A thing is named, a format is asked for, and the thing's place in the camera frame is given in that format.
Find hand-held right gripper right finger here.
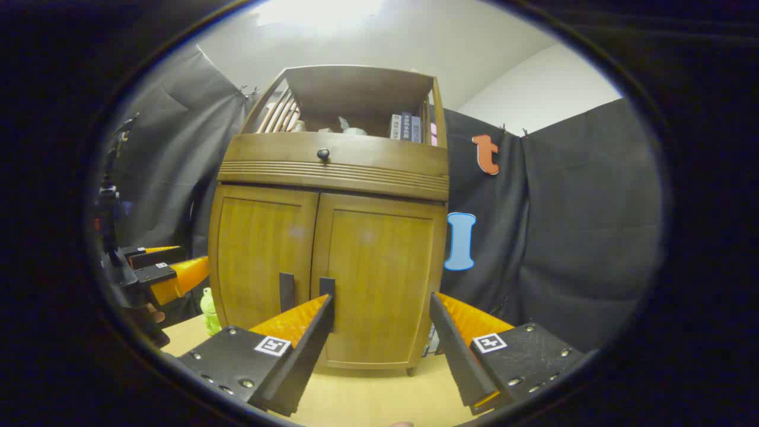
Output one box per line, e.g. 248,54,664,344
429,292,585,416

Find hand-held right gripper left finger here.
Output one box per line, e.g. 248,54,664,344
177,294,336,418

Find wooden cabinet door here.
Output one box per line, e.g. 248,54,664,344
209,184,321,333
310,191,448,371

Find wooden double-door shoe cabinet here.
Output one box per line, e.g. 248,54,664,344
208,64,451,377

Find wooden cabinet drawer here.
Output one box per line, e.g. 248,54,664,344
218,132,450,200

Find green frog toy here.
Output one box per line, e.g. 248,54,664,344
200,288,222,336

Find black backdrop cloth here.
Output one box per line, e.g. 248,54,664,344
104,44,665,356

